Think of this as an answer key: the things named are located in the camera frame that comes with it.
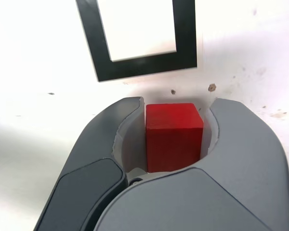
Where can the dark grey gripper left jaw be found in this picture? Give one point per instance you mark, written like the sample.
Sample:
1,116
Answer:
86,168

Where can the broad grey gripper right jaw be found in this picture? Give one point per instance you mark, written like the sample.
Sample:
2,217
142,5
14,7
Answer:
219,192

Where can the red cube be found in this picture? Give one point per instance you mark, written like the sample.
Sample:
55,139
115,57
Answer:
173,134

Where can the black tape square outline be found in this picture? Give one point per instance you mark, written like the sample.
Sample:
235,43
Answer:
98,48

